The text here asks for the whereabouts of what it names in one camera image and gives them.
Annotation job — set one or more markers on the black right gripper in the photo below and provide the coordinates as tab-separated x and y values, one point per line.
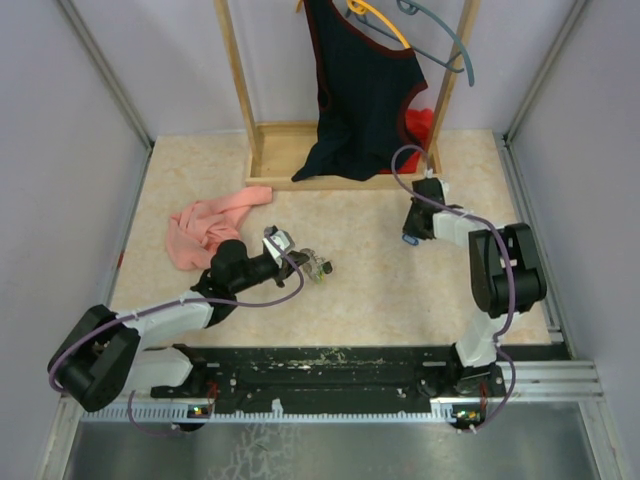
413	207

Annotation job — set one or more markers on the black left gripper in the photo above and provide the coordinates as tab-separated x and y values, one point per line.
284	272

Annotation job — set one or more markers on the large keyring with small rings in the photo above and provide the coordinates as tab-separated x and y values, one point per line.
316	267

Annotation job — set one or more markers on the blue tagged key bunch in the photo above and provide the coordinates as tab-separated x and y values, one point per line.
411	240

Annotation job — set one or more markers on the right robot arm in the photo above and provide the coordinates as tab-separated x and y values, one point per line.
506	276

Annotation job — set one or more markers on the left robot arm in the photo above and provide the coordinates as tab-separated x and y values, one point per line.
108	354

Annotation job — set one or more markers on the red cloth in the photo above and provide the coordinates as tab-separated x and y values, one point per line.
406	126

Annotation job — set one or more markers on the pink cloth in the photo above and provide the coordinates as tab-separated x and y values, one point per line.
195	233

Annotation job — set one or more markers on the wooden clothes rack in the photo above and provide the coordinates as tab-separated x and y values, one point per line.
277	150

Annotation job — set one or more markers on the dark navy tank top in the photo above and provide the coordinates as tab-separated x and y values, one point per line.
359	81

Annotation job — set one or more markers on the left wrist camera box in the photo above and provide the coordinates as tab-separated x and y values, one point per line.
277	243

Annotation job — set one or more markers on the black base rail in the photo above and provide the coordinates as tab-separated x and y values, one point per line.
324	380

